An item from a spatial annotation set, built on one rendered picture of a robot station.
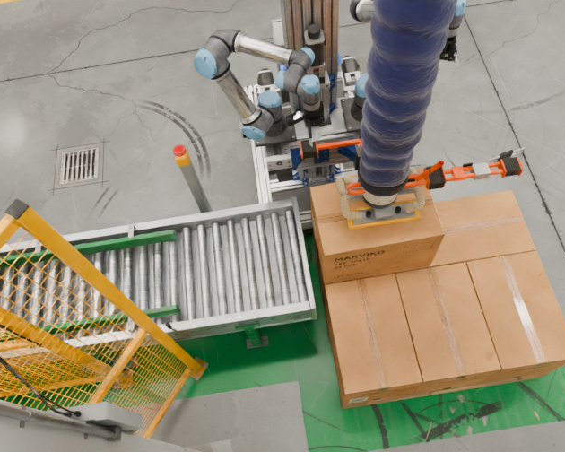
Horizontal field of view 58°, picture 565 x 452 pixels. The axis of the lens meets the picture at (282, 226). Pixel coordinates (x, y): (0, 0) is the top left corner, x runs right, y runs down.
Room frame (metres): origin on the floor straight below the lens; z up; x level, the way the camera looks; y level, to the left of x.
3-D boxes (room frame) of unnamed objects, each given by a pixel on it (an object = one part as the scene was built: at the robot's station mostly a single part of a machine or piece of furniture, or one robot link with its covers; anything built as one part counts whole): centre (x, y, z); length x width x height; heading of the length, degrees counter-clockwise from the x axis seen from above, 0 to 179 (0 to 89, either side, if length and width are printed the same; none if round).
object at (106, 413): (0.28, 0.67, 1.62); 0.20 x 0.05 x 0.30; 89
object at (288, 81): (1.52, -0.14, 1.59); 0.11 x 0.11 x 0.08; 54
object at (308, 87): (1.45, -0.21, 1.59); 0.09 x 0.08 x 0.11; 54
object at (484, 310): (0.87, -0.77, 0.34); 1.20 x 1.00 x 0.40; 89
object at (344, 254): (1.18, -0.48, 0.74); 0.60 x 0.40 x 0.40; 90
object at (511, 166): (1.15, -1.08, 1.18); 0.08 x 0.07 x 0.05; 88
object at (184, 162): (1.69, 0.47, 0.50); 0.07 x 0.07 x 1.00; 89
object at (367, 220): (1.08, -0.48, 1.08); 0.34 x 0.10 x 0.05; 88
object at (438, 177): (1.17, -0.73, 1.18); 0.10 x 0.08 x 0.06; 178
